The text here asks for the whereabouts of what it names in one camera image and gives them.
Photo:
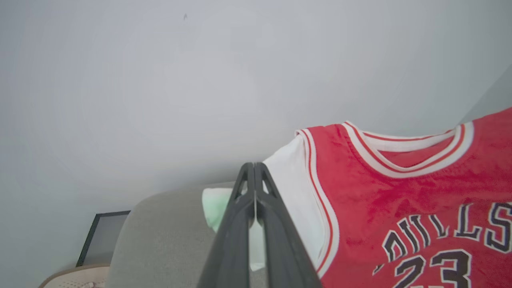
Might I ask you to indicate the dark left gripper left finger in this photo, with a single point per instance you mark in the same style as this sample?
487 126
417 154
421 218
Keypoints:
234 232

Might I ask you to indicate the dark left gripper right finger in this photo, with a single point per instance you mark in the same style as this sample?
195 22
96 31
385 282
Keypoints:
280 240

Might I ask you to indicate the red basketball jersey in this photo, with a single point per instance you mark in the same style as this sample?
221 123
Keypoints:
400 192

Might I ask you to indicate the grey padded chair back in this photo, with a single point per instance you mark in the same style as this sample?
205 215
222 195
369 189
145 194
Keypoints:
160 240

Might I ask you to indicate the black framed panel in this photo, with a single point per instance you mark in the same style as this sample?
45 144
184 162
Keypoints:
102 238

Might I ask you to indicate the beige round basket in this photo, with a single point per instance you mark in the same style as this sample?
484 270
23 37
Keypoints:
76 278

